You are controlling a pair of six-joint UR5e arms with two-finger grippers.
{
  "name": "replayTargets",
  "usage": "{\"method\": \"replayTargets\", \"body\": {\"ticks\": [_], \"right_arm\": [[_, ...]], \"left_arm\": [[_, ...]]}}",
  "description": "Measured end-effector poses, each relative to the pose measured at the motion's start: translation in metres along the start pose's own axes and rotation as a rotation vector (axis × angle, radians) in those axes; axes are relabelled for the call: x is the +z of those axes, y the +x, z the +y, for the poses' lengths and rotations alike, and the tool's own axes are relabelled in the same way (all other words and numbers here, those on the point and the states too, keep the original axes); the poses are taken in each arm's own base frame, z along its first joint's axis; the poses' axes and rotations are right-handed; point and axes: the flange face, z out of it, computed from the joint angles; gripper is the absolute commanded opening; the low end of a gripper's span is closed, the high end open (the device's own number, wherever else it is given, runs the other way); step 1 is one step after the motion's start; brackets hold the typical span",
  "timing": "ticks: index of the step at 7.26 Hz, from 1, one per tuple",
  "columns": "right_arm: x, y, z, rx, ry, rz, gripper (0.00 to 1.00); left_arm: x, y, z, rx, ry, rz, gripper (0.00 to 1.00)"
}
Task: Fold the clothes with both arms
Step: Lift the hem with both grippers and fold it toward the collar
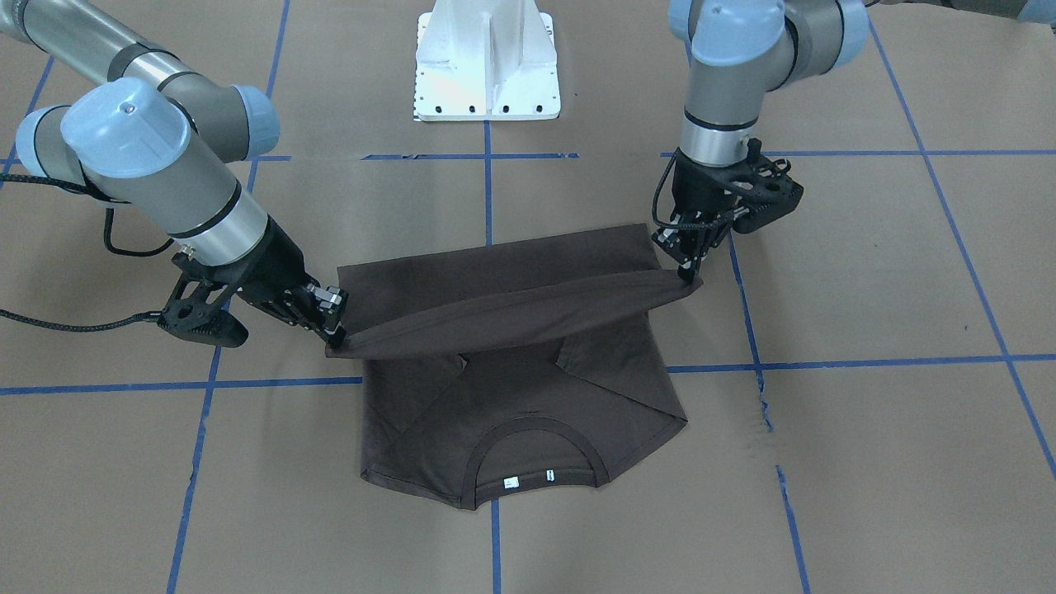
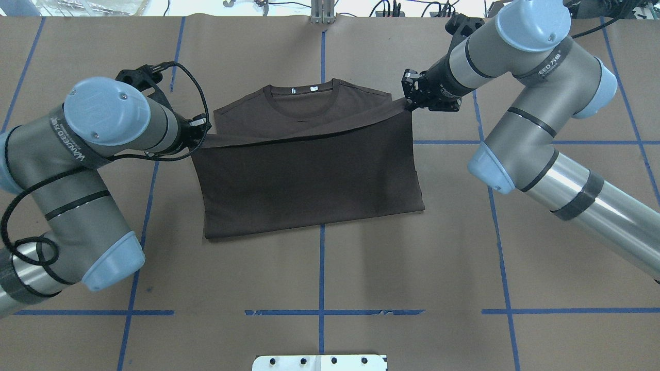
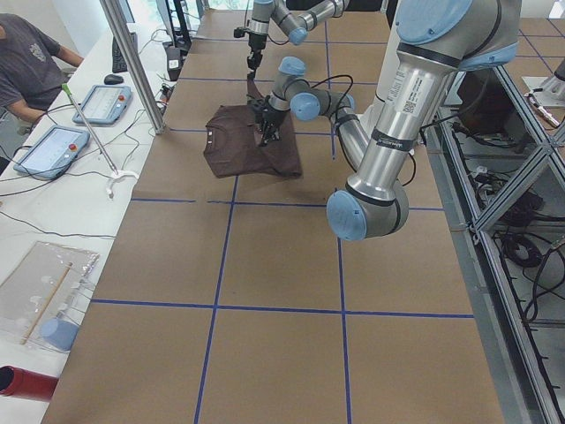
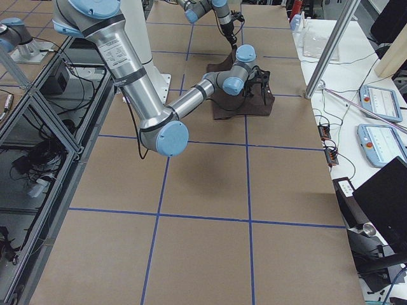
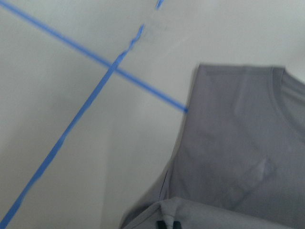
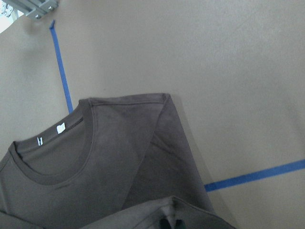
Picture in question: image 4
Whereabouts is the orange black connector board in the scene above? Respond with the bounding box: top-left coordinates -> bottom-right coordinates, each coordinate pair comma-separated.
317,125 -> 331,140

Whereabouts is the spare grey robot arm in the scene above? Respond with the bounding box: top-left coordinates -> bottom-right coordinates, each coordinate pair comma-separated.
1,17 -> 55,64

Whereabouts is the clear plastic tray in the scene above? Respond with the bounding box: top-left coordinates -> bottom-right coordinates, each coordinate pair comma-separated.
296,19 -> 336,58

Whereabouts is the black power adapter box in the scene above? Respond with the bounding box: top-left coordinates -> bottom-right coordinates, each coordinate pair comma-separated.
333,177 -> 372,230

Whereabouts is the aluminium table frame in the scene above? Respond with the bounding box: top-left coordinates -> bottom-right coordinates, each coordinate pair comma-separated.
1,38 -> 114,304

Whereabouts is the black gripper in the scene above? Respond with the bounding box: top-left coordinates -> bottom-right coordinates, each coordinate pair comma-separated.
220,22 -> 237,50
243,68 -> 258,97

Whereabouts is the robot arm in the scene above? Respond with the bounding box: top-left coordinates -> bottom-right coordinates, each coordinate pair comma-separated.
176,0 -> 239,48
53,1 -> 256,157

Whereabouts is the silver metal cup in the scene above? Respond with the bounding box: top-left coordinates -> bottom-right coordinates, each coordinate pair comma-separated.
361,222 -> 376,238

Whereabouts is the black camera cable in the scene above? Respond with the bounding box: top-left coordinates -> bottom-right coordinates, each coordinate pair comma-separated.
136,65 -> 268,160

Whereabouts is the metal rod with white hook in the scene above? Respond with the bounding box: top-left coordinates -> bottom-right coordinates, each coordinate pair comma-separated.
317,81 -> 406,134

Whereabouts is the teach pendant near person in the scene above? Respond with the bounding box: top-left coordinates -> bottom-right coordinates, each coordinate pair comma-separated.
359,85 -> 403,123

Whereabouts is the red cylinder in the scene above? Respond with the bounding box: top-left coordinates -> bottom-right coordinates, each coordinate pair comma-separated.
290,0 -> 303,20

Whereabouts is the aluminium frame post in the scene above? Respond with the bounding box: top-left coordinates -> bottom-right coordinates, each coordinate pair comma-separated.
305,0 -> 361,99

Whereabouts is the black laptop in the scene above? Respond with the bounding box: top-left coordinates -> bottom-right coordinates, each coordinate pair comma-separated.
354,157 -> 406,253

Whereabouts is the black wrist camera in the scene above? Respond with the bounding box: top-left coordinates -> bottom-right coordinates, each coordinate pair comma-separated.
230,10 -> 245,24
253,66 -> 270,97

